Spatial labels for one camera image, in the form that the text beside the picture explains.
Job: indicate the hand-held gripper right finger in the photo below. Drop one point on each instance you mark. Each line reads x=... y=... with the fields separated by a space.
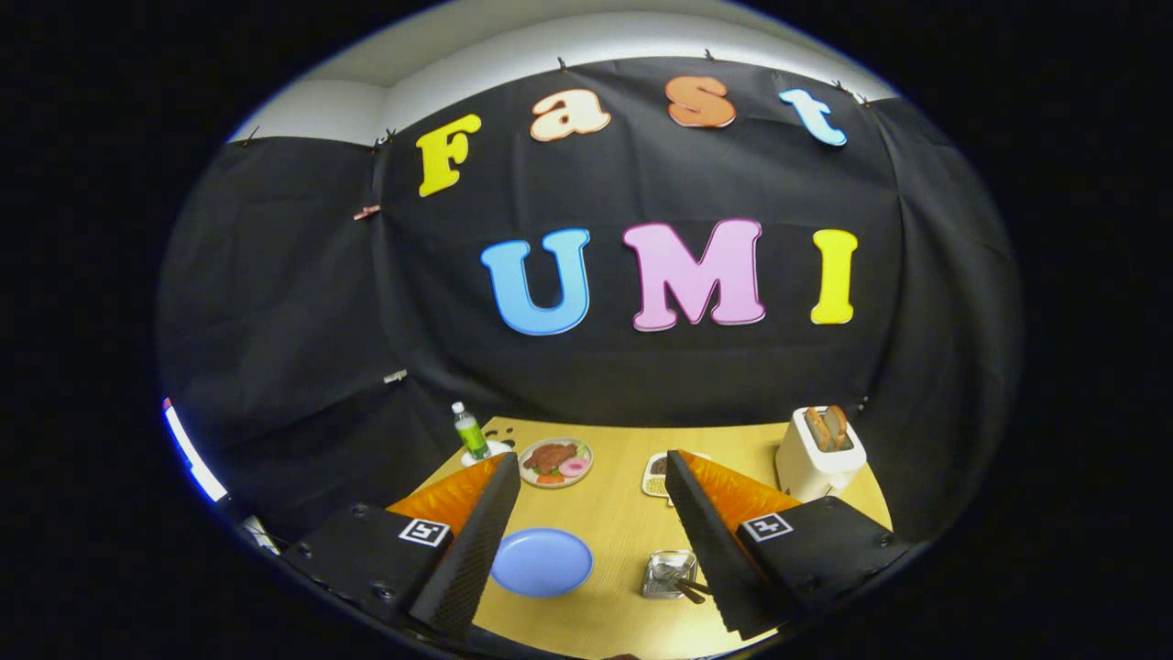
x=706 y=550

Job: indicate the beige plate of model food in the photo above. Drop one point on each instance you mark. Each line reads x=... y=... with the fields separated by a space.
x=550 y=456

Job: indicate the small orange clip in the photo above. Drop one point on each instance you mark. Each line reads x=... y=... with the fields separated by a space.
x=367 y=213

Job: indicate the small white tag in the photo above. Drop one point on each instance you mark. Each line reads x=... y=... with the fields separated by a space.
x=395 y=376

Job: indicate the white divided dish with beans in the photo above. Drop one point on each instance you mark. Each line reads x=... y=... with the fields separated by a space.
x=654 y=477

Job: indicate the green label drink bottle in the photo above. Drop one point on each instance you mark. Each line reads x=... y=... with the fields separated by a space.
x=472 y=438

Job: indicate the brown bread slice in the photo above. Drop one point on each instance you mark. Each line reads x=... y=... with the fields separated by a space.
x=816 y=429
x=838 y=423

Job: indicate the white square coaster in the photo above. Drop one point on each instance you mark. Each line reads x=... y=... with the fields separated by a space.
x=500 y=449

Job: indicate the white flat device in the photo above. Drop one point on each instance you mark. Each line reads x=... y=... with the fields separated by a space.
x=261 y=534

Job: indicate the blue plate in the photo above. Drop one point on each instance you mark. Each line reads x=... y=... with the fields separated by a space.
x=541 y=561

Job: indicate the white toaster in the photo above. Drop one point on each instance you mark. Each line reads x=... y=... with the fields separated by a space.
x=811 y=477

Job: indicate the perforated metal basket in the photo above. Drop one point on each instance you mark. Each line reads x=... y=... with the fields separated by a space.
x=658 y=588

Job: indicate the lit computer monitor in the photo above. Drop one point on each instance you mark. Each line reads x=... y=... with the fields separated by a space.
x=188 y=454

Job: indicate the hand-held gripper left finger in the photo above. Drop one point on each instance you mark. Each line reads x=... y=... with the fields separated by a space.
x=476 y=550

